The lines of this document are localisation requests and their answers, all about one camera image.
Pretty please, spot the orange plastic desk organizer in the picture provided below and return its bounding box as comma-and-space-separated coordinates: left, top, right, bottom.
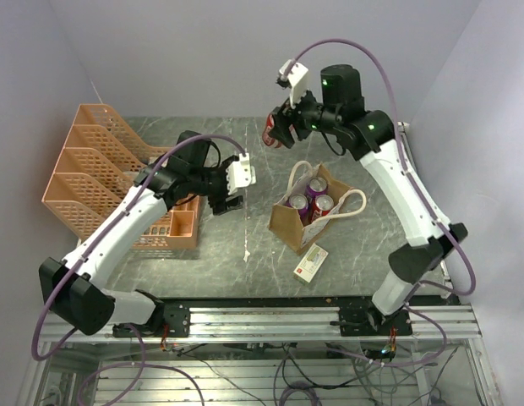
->
41, 103, 203, 250

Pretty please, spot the aluminium corner rail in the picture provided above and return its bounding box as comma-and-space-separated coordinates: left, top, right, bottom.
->
396, 122, 455, 295

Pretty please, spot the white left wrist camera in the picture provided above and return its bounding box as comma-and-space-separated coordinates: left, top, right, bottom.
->
226, 153, 256, 195

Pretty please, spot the red cola can back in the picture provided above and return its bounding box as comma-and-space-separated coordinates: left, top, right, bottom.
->
261, 112, 297, 149

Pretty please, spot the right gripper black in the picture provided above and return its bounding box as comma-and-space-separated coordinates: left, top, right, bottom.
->
269, 82, 341, 147

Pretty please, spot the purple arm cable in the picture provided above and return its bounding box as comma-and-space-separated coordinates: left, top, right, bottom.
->
287, 38, 477, 367
30, 134, 248, 406

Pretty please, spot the aluminium mounting rail frame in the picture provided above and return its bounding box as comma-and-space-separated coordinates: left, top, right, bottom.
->
20, 294, 502, 405

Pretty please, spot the purple fanta can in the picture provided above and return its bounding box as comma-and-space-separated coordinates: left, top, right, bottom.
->
305, 177, 328, 203
286, 194, 309, 221

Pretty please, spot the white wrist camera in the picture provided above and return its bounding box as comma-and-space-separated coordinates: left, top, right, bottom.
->
277, 59, 309, 108
226, 153, 256, 195

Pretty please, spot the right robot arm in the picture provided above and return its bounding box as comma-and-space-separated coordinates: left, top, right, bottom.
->
264, 61, 468, 335

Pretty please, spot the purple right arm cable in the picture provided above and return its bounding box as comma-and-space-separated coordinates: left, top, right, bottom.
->
287, 38, 477, 367

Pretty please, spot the red cola can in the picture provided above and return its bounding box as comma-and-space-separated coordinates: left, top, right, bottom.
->
309, 195, 335, 223
261, 112, 297, 149

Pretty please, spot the small white cardboard box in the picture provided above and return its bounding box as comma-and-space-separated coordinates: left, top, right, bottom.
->
292, 244, 328, 284

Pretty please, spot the purple Fanta can front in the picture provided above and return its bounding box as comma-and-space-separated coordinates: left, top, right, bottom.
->
286, 194, 309, 221

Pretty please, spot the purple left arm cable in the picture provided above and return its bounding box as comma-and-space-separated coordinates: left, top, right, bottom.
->
30, 134, 248, 406

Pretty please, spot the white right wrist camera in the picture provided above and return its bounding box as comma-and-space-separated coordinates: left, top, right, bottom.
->
277, 59, 309, 108

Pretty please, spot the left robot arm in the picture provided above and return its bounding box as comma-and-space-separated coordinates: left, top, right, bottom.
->
36, 131, 253, 336

